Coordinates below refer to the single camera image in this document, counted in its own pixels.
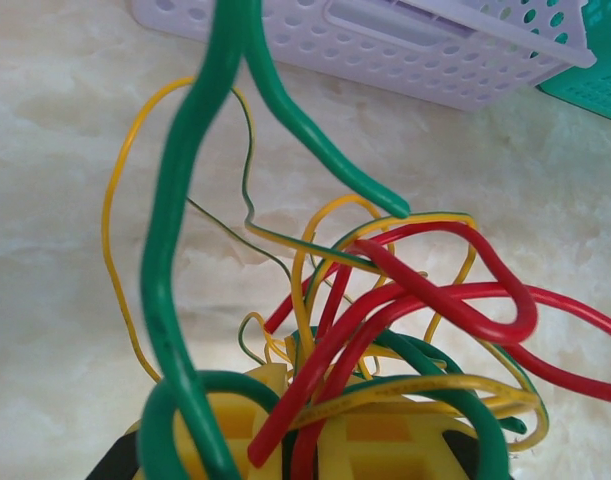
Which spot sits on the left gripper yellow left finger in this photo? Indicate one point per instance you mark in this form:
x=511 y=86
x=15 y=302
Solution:
x=235 y=420

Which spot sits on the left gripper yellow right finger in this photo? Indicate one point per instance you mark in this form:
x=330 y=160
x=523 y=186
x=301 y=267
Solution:
x=385 y=450

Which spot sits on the purple plastic basket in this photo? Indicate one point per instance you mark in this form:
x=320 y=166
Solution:
x=385 y=60

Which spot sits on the teal plastic basket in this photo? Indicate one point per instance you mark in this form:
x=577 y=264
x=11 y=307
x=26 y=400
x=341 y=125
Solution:
x=595 y=95

